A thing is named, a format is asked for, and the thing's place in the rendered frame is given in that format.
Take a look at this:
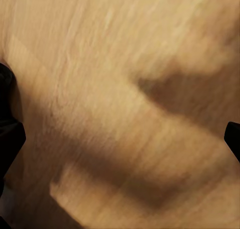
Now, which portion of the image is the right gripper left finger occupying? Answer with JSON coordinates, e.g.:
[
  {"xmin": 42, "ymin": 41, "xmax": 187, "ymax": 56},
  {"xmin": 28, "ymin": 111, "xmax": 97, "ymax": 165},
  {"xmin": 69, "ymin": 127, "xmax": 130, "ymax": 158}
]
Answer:
[{"xmin": 0, "ymin": 122, "xmax": 26, "ymax": 182}]

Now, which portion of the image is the digital camera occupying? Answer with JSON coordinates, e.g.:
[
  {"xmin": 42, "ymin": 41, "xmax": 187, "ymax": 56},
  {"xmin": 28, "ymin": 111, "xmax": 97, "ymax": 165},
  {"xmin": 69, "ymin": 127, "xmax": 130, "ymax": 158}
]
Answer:
[{"xmin": 0, "ymin": 63, "xmax": 18, "ymax": 128}]

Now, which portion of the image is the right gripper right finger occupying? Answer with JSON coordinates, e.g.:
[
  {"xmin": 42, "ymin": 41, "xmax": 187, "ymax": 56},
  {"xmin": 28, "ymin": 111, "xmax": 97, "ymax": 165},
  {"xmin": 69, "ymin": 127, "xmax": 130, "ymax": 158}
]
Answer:
[{"xmin": 224, "ymin": 122, "xmax": 240, "ymax": 162}]

